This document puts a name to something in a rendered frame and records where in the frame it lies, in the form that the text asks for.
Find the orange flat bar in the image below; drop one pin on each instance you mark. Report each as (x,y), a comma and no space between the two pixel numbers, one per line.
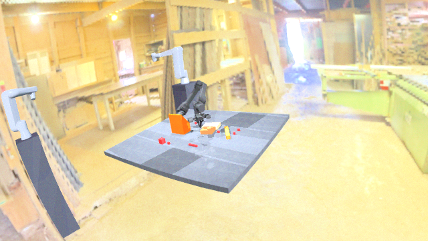
(227,132)

